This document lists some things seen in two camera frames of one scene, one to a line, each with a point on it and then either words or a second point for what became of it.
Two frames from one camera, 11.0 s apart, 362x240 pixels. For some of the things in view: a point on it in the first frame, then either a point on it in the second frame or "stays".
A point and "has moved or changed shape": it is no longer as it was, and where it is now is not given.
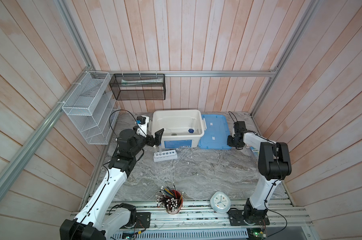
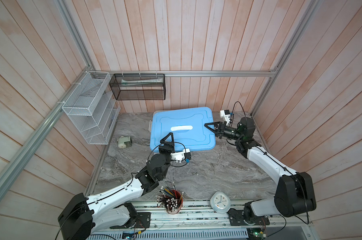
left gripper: x=157 y=138 -> x=170 y=145
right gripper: x=229 y=143 -> x=220 y=127
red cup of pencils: x=171 y=200 stays
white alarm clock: x=220 y=203 stays
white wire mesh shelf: x=93 y=105 stays
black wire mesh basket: x=141 y=86 stays
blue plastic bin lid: x=216 y=135 has moved or changed shape
